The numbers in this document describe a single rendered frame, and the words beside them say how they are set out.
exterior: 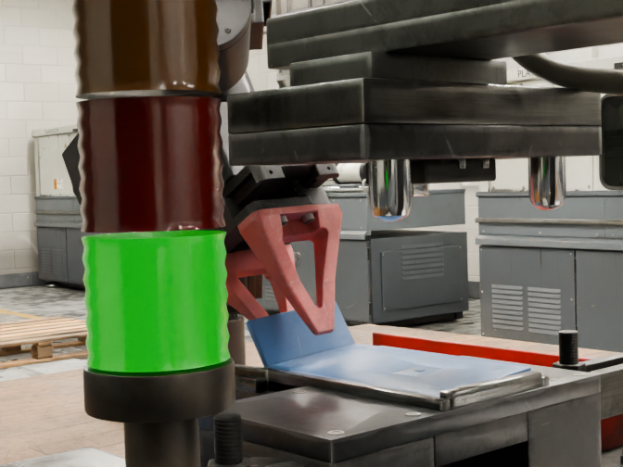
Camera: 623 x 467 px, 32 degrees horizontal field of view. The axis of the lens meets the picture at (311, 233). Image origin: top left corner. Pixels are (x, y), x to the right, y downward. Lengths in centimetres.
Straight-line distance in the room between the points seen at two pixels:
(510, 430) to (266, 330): 16
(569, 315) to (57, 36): 771
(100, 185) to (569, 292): 602
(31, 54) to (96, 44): 1206
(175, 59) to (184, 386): 8
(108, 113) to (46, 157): 1160
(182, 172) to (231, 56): 36
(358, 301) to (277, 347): 693
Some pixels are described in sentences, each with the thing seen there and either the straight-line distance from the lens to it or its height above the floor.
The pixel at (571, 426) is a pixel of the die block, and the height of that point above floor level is 96.
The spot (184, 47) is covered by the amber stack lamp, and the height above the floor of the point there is 113.
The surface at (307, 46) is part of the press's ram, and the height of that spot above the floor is 116.
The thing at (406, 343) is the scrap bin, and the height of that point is 95.
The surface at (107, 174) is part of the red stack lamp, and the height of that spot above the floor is 110.
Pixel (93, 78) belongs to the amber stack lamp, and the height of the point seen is 112.
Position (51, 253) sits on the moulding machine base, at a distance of 1182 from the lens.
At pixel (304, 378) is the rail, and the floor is 99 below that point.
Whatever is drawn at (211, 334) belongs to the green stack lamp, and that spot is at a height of 106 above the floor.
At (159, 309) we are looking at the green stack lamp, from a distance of 28.
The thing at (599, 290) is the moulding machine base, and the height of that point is 43.
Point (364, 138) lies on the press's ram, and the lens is 48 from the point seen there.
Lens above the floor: 110
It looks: 3 degrees down
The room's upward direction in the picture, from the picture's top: 2 degrees counter-clockwise
